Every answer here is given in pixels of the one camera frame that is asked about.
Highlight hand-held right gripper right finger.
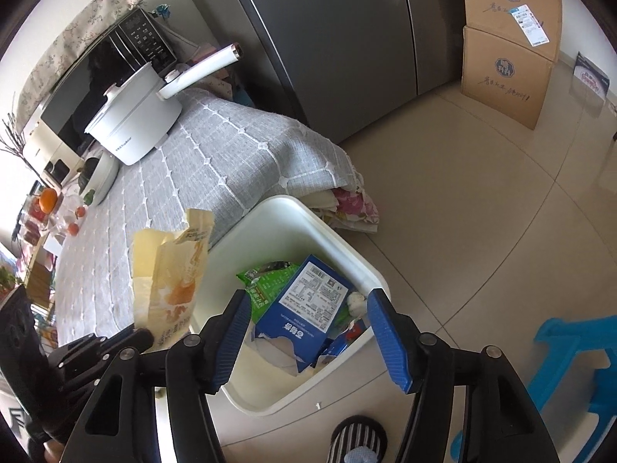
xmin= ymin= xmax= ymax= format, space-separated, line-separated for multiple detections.
xmin=367 ymin=288 xmax=550 ymax=463

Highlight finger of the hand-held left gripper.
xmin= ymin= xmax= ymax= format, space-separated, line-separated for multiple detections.
xmin=46 ymin=334 xmax=108 ymax=372
xmin=99 ymin=327 xmax=156 ymax=362

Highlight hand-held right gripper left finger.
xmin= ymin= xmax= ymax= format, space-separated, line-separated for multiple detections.
xmin=62 ymin=289 xmax=252 ymax=463

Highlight garlic bulb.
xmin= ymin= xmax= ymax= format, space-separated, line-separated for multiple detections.
xmin=346 ymin=292 xmax=369 ymax=319

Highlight small blue milk carton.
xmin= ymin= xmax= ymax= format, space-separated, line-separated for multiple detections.
xmin=315 ymin=333 xmax=360 ymax=370

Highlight green snack bag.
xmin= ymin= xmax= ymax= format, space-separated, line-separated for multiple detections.
xmin=236 ymin=261 xmax=302 ymax=324

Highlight yellow snack bag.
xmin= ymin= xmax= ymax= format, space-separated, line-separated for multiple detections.
xmin=131 ymin=208 xmax=215 ymax=350

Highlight large blue milk box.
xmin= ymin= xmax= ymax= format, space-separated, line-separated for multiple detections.
xmin=253 ymin=255 xmax=350 ymax=374

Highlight white plastic bin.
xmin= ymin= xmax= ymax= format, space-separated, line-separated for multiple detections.
xmin=188 ymin=195 xmax=391 ymax=416

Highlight striped slipper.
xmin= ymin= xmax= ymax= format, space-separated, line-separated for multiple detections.
xmin=325 ymin=415 xmax=389 ymax=463

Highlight floral under cloth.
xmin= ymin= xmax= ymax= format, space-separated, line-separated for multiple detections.
xmin=308 ymin=186 xmax=381 ymax=235

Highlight white bowl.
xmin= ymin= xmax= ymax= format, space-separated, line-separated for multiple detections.
xmin=77 ymin=154 xmax=120 ymax=206

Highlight blue plastic stool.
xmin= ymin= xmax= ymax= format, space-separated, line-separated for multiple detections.
xmin=450 ymin=317 xmax=617 ymax=463

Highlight grey quilted tablecloth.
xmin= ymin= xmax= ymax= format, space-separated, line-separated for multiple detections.
xmin=51 ymin=88 xmax=367 ymax=343

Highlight cream countertop appliance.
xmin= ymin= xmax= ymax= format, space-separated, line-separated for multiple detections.
xmin=22 ymin=120 xmax=85 ymax=189

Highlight bare decorative twigs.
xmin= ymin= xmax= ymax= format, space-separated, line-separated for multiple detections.
xmin=0 ymin=113 xmax=44 ymax=189

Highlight white electric pot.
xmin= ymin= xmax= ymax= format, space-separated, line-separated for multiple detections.
xmin=84 ymin=42 xmax=243 ymax=167

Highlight black microwave oven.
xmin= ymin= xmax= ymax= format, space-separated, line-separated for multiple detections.
xmin=39 ymin=7 xmax=179 ymax=148

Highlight plain cardboard box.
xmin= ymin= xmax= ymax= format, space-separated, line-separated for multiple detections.
xmin=460 ymin=24 xmax=560 ymax=131

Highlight orange cardboard packet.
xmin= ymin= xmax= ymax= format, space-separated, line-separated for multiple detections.
xmin=185 ymin=43 xmax=217 ymax=66

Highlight grey refrigerator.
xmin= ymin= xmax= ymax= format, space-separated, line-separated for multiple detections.
xmin=166 ymin=0 xmax=466 ymax=143

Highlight microwave oven with floral cover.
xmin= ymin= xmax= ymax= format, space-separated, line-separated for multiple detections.
xmin=17 ymin=0 xmax=162 ymax=128

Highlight blue printed plastic bag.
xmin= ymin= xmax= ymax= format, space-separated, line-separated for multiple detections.
xmin=569 ymin=51 xmax=610 ymax=117

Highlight cardboard box with label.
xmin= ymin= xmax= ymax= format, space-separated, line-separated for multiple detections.
xmin=458 ymin=0 xmax=565 ymax=61

